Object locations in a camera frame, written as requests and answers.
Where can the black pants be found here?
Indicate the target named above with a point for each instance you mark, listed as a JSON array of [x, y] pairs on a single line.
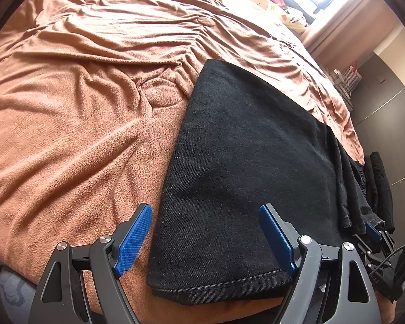
[[242, 144]]

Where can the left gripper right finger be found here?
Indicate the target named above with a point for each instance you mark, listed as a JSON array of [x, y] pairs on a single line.
[[330, 284]]

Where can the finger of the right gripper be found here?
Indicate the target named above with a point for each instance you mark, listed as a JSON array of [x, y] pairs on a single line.
[[378, 236]]

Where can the pink curtain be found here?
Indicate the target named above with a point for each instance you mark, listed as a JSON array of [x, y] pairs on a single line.
[[348, 31]]

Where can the white bedside table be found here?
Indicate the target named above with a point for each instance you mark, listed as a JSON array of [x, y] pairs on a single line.
[[345, 82]]

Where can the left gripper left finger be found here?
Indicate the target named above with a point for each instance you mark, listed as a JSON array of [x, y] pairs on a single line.
[[61, 296]]

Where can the plush toys on windowsill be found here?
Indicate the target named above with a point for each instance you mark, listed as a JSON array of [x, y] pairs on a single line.
[[287, 12]]

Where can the brown bed blanket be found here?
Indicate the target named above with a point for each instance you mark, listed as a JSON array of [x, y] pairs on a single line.
[[93, 94]]

